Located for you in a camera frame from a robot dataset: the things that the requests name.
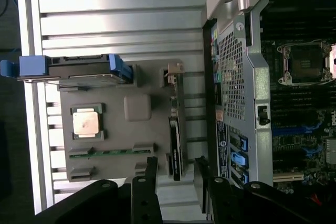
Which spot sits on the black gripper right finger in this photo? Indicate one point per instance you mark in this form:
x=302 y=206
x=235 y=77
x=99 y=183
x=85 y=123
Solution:
x=225 y=203

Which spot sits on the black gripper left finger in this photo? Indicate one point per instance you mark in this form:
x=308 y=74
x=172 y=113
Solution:
x=78 y=205

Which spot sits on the blue slot retention clip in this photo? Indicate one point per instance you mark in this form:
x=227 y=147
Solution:
x=245 y=177
x=244 y=145
x=239 y=158

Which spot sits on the green RAM stick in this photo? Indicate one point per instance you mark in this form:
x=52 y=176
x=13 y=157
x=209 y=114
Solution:
x=113 y=152

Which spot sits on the white expansion slot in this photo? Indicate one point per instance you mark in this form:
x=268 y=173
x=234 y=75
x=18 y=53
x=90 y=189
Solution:
x=287 y=177

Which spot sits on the silver CPU chip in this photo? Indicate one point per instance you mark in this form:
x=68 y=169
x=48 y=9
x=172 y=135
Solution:
x=85 y=121

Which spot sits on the blue expansion slot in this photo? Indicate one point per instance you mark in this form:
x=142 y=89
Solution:
x=294 y=130

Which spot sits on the grey plastic parts rack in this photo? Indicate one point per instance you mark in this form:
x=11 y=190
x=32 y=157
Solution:
x=157 y=129

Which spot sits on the green Dell motherboard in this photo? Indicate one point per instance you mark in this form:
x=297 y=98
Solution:
x=296 y=108

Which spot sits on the hard disk in blue caddy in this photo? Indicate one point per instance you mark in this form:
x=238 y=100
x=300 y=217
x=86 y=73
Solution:
x=78 y=70

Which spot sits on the open Dell PC case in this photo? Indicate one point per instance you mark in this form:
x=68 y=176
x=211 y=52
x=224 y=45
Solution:
x=260 y=64

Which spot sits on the metal CPU socket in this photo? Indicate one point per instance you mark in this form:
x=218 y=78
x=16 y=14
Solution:
x=304 y=62

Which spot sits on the metal socket cover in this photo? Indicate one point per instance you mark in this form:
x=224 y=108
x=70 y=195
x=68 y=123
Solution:
x=332 y=61

